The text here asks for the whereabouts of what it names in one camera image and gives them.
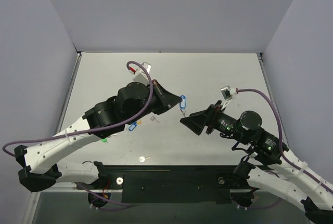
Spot blue key tag with keys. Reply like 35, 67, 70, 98
179, 95, 187, 117

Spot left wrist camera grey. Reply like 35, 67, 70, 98
133, 62, 151, 85

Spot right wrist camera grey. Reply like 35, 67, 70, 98
220, 86, 237, 109

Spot silver key centre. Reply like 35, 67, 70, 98
150, 116, 160, 123

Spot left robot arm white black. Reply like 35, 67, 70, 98
14, 80, 182, 192

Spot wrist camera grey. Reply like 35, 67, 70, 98
220, 86, 237, 109
133, 62, 151, 85

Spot white head key front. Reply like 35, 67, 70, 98
139, 156, 151, 163

